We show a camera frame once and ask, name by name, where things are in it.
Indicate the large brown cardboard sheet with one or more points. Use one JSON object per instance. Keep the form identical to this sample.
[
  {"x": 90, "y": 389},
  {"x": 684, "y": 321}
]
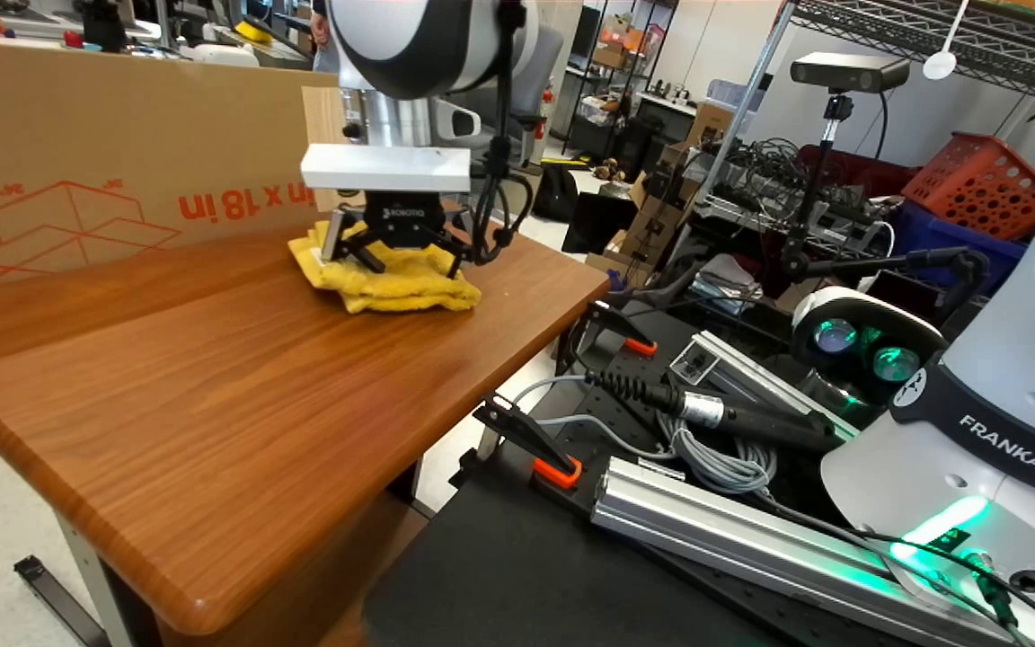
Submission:
[{"x": 100, "y": 155}]

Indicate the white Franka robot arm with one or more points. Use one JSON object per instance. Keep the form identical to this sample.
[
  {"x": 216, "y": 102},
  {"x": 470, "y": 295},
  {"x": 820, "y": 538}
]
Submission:
[{"x": 1021, "y": 361}]

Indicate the red plastic crate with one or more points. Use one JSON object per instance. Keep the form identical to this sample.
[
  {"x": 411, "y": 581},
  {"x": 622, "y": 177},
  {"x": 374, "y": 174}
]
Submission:
[{"x": 978, "y": 183}]

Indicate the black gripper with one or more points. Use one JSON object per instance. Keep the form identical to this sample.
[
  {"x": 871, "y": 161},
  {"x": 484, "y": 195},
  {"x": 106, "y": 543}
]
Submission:
[{"x": 403, "y": 218}]

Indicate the yellow towel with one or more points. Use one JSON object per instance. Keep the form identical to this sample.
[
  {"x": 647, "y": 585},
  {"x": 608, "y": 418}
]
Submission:
[{"x": 403, "y": 290}]

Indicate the long aluminium rail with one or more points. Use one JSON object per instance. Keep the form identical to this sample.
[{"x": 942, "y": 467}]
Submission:
[{"x": 757, "y": 542}]

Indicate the blue plastic bin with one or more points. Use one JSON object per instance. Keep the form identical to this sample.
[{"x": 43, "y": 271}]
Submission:
[{"x": 960, "y": 246}]

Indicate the black camera on stand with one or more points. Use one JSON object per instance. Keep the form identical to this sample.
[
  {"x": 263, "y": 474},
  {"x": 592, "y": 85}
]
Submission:
[{"x": 846, "y": 74}]

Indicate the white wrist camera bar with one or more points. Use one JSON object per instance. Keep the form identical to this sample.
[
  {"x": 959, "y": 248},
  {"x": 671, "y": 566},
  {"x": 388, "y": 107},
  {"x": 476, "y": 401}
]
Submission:
[{"x": 386, "y": 167}]

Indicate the short aluminium profile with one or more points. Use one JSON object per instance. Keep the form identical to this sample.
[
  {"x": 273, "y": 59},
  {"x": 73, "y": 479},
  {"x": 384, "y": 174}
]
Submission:
[{"x": 757, "y": 382}]

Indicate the stereo camera with green lenses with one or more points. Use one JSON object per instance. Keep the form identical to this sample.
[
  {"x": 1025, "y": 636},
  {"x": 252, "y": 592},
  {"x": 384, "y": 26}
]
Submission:
[{"x": 865, "y": 334}]

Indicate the black table frame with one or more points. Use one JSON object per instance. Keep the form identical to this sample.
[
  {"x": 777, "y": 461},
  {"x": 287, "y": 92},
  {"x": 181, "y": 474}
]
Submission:
[{"x": 90, "y": 586}]

